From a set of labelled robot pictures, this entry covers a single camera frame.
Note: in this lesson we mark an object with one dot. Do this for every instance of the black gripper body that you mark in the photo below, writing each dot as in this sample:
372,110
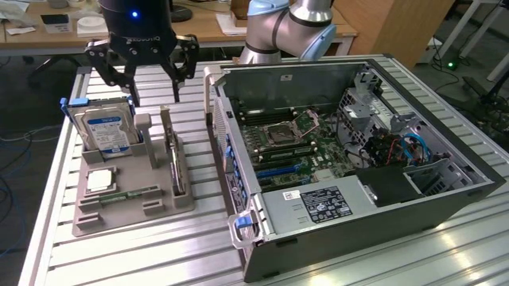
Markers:
138,29

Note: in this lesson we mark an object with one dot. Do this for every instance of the black graphics card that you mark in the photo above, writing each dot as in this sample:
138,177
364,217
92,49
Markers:
175,155

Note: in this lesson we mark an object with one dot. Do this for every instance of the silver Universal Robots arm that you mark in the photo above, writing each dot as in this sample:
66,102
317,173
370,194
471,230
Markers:
269,26

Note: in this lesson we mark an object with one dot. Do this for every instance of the white round container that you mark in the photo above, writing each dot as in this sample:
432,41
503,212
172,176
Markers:
90,28

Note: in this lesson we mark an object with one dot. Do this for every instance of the black monitor stand base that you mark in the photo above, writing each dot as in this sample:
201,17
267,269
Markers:
183,15

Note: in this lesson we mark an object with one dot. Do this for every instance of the stack of white papers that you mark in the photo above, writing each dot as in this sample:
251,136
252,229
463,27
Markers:
228,26

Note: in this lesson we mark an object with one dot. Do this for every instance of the white box with black top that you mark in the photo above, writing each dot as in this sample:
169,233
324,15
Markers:
57,28

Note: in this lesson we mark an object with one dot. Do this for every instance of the black chair base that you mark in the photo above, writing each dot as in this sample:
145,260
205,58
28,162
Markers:
42,65

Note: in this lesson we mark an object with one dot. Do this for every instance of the wooden desk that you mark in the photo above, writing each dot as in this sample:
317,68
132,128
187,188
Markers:
38,41

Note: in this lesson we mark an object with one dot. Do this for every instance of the cardboard box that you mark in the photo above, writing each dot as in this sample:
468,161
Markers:
237,9

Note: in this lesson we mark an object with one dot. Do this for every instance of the grey cup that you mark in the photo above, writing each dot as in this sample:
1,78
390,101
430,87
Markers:
57,3

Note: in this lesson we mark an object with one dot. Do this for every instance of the small white paper tag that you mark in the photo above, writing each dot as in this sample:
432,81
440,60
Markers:
20,30

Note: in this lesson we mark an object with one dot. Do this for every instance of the hard disk in blue carrier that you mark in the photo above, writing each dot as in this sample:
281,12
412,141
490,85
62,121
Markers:
104,134

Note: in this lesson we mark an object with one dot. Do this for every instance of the clear plastic bag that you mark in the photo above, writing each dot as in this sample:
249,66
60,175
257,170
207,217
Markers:
13,12

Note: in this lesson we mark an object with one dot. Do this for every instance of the CPU socket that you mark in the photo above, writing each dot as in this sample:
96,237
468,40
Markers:
281,134

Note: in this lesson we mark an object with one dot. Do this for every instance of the open socket cover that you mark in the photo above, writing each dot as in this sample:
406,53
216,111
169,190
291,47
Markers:
307,122

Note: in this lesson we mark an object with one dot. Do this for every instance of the black RAM stick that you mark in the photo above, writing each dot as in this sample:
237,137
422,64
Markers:
285,152

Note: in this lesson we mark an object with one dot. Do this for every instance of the silver CPU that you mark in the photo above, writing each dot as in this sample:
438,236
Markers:
98,180

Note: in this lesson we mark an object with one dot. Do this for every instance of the grey parts rack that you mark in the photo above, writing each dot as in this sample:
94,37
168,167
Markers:
130,178

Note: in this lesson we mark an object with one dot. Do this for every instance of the blue expansion slot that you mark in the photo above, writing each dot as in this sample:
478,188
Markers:
273,172

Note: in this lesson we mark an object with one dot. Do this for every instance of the green RAM stick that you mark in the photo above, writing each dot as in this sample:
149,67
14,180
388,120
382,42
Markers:
118,196

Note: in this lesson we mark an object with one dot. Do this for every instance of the metal disk bay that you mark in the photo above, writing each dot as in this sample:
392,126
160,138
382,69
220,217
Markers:
358,119

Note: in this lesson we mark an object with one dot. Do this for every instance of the green motherboard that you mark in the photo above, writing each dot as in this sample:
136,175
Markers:
330,161

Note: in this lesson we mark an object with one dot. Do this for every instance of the wooden cabinet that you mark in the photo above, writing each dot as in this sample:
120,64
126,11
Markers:
396,29

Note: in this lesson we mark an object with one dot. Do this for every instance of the blue case latch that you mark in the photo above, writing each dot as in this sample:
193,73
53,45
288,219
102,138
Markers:
243,223

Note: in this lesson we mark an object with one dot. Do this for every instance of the grey power supply unit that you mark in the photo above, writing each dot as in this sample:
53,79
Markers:
285,214

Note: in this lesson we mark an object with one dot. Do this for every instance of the black plastic shroud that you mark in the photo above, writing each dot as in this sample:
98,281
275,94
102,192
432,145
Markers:
388,184

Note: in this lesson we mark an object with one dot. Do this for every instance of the black floor stand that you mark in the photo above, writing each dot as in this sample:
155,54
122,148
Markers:
472,85

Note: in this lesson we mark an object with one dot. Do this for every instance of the open black PC case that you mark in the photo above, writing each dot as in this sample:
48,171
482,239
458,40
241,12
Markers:
358,238

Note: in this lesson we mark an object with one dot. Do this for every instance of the white desk frame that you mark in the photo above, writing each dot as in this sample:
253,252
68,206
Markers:
463,52

